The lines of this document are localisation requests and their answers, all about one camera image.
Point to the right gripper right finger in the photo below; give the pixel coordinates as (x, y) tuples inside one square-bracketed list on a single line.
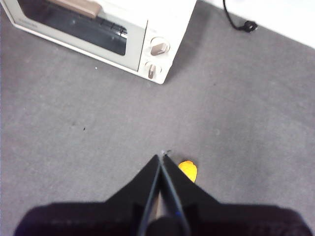
[(184, 189)]

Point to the beige oven knob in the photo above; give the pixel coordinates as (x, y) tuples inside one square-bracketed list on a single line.
[(153, 70), (160, 46)]

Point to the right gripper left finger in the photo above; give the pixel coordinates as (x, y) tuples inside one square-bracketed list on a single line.
[(140, 189)]

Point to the cream toaster oven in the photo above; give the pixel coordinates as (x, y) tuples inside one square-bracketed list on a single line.
[(172, 22)]

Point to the yellow corn cob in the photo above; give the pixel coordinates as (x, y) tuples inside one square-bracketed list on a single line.
[(189, 170)]

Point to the oven door with glass window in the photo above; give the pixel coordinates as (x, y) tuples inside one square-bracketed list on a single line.
[(133, 49)]

